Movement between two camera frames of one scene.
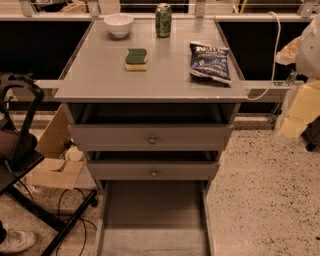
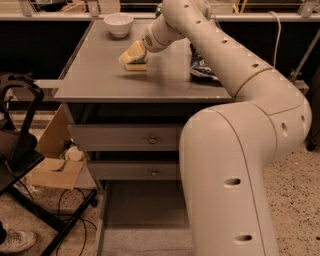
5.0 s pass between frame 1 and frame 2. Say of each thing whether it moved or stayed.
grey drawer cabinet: stayed
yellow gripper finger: moved
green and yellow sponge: stayed
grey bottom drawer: stayed
